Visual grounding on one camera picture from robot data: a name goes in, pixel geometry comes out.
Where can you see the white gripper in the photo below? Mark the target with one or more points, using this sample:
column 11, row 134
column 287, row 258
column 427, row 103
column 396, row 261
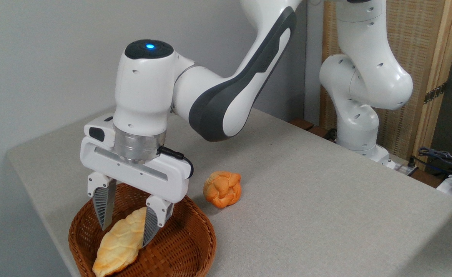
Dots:
column 133, row 175

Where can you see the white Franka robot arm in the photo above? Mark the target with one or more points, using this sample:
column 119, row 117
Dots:
column 145, row 96

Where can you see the long pale braided bread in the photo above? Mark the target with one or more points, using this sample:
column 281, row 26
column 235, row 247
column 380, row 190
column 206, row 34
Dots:
column 120, row 242

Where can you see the round orange bread roll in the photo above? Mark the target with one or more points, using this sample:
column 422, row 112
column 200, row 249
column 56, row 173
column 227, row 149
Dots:
column 223, row 189

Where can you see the brown wicker basket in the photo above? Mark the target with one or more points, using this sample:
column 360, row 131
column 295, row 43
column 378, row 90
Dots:
column 180, row 242

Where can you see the brown wooden block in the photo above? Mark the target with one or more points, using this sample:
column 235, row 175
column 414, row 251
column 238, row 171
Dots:
column 302, row 124
column 320, row 132

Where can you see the black power plug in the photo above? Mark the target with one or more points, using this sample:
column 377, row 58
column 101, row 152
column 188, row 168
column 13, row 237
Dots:
column 412, row 162

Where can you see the metal screen hinge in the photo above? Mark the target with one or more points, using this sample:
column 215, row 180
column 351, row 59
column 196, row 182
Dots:
column 435, row 93

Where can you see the wooden woven folding screen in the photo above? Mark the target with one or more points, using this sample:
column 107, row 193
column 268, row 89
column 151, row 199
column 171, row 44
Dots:
column 422, row 38

